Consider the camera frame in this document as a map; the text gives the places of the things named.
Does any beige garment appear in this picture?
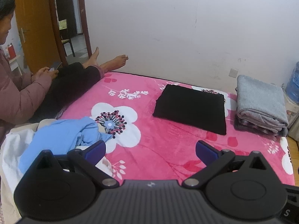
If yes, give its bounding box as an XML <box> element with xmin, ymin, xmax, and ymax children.
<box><xmin>0</xmin><ymin>119</ymin><xmax>58</xmax><ymax>224</ymax></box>

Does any grey folded blanket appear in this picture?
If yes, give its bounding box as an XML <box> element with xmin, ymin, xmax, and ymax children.
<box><xmin>236</xmin><ymin>75</ymin><xmax>289</xmax><ymax>133</ymax></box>

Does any black t-shirt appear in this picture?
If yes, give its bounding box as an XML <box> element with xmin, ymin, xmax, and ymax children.
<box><xmin>152</xmin><ymin>84</ymin><xmax>227</xmax><ymax>135</ymax></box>

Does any wooden door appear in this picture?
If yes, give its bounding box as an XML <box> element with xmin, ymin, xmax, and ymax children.
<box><xmin>14</xmin><ymin>0</ymin><xmax>62</xmax><ymax>75</ymax></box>

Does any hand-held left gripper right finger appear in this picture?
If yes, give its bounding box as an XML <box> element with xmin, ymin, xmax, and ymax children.
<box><xmin>182</xmin><ymin>141</ymin><xmax>274</xmax><ymax>189</ymax></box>

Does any brown door frame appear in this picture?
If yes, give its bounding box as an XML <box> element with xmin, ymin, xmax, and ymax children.
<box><xmin>48</xmin><ymin>0</ymin><xmax>91</xmax><ymax>66</ymax></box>

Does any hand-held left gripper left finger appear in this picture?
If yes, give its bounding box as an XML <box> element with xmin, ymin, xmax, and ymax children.
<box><xmin>29</xmin><ymin>141</ymin><xmax>119</xmax><ymax>188</ymax></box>

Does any pink floral blanket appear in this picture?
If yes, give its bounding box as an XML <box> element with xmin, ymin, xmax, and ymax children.
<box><xmin>30</xmin><ymin>71</ymin><xmax>296</xmax><ymax>187</ymax></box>

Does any light blue garment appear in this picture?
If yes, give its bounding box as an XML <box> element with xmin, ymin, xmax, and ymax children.
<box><xmin>18</xmin><ymin>116</ymin><xmax>112</xmax><ymax>174</ymax></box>

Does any blue water jug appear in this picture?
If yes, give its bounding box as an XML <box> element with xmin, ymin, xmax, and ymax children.
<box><xmin>285</xmin><ymin>62</ymin><xmax>299</xmax><ymax>103</ymax></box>

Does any wooden chair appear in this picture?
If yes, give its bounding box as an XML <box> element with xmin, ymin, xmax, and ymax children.
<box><xmin>58</xmin><ymin>19</ymin><xmax>76</xmax><ymax>57</ymax></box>

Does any red thermos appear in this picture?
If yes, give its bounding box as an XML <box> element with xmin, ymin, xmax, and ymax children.
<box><xmin>7</xmin><ymin>43</ymin><xmax>16</xmax><ymax>59</ymax></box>

